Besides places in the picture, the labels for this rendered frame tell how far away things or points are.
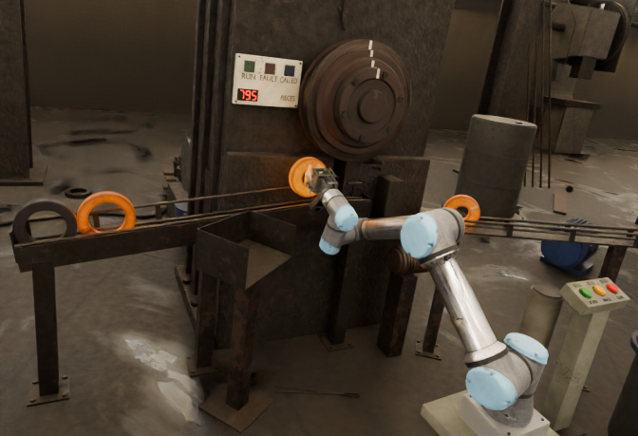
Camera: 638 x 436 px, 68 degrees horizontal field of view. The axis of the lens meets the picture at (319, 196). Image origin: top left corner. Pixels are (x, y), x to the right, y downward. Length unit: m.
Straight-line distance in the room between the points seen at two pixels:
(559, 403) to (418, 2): 1.68
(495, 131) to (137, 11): 5.34
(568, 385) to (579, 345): 0.17
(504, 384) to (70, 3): 7.20
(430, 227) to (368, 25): 1.02
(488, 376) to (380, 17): 1.40
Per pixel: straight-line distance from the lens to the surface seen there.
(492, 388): 1.34
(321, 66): 1.79
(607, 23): 9.87
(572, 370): 2.08
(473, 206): 2.12
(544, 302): 2.04
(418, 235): 1.31
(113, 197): 1.73
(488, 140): 4.49
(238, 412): 1.91
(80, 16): 7.71
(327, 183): 1.67
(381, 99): 1.82
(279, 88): 1.88
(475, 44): 10.44
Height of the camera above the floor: 1.30
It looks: 17 degrees down
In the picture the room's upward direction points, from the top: 8 degrees clockwise
